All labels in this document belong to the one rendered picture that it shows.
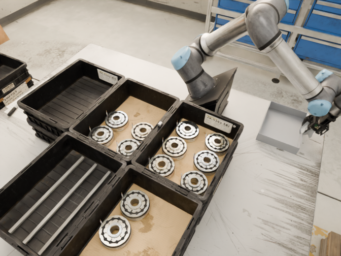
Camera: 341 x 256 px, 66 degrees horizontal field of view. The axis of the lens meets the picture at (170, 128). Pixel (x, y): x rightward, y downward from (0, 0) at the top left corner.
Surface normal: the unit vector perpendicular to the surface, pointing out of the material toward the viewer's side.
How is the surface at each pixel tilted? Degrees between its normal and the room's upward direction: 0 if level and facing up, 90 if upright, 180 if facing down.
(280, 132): 0
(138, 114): 0
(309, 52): 90
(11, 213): 0
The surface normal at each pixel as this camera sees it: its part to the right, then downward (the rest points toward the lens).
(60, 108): 0.03, -0.66
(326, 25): -0.44, 0.66
